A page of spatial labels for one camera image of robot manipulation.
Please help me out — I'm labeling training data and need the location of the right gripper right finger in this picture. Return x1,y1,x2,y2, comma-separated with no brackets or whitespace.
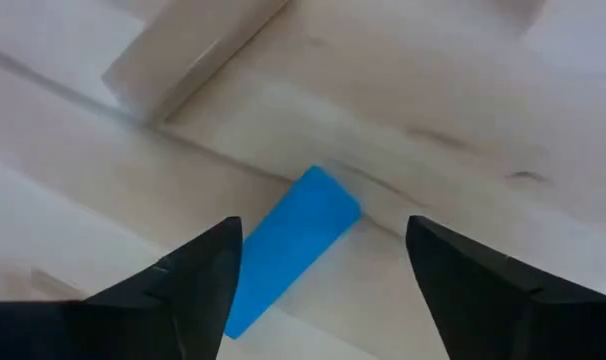
405,215,542,360

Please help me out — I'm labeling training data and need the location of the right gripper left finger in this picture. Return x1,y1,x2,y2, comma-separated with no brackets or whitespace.
77,215,244,360

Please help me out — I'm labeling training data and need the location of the long blue wooden block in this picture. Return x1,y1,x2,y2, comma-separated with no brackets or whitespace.
223,164,363,341

